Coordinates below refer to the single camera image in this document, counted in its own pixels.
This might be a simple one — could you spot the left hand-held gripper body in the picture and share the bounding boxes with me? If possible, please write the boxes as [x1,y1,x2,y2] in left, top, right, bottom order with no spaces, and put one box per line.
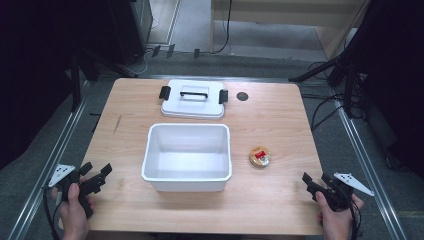
[47,163,107,219]

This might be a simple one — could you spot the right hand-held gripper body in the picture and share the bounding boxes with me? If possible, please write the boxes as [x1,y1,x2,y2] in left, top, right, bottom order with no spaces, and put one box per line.
[319,172,375,213]

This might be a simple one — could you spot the person's right hand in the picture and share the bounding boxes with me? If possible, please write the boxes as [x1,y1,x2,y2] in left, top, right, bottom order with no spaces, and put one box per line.
[314,191,365,240]

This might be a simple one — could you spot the person's left hand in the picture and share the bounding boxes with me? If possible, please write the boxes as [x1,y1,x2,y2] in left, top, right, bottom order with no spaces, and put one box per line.
[51,182,96,240]

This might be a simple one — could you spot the round yellow snack packet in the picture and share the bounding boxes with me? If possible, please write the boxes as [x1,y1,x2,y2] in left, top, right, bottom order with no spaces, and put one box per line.
[248,146,272,169]

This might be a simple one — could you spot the white plastic storage box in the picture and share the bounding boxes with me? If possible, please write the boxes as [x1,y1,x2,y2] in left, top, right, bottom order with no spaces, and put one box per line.
[141,122,233,193]

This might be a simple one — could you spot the black tripod stand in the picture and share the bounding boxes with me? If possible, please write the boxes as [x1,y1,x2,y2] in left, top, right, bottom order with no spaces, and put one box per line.
[69,49,138,113]
[288,0,378,118]

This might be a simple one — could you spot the black curtain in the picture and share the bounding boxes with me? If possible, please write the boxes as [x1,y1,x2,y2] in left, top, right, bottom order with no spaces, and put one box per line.
[349,0,424,179]
[0,0,116,171]

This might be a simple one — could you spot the black cabinet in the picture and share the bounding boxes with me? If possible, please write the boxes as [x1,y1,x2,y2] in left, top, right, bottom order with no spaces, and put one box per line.
[108,0,154,67]

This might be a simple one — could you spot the light wooden cabinet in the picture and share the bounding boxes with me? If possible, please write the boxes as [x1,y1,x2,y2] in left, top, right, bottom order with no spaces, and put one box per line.
[209,0,372,62]

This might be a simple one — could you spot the metal floor rail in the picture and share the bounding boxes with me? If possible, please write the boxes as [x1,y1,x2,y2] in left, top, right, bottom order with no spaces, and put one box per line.
[328,84,408,240]
[7,80,91,240]

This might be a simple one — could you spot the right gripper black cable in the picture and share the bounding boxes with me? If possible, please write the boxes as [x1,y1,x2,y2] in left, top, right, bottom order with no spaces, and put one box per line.
[348,191,364,240]

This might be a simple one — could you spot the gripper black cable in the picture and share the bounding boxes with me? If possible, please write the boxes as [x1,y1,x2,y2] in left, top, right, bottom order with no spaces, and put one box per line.
[42,186,64,240]
[348,191,364,240]

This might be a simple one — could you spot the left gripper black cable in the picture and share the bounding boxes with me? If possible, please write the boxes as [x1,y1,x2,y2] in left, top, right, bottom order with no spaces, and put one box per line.
[42,186,64,240]

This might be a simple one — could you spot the black floor cables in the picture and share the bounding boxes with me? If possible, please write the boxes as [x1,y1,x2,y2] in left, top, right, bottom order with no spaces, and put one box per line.
[300,60,368,132]

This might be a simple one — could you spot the white lid with black handle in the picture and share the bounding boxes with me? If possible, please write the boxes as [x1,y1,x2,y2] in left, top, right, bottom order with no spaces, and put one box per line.
[158,78,230,121]

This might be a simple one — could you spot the white floor cable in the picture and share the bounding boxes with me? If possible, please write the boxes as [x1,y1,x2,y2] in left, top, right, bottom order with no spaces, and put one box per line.
[128,14,161,77]

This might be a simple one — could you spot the hanging black cable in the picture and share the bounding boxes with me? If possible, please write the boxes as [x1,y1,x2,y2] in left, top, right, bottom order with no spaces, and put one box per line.
[211,0,234,55]

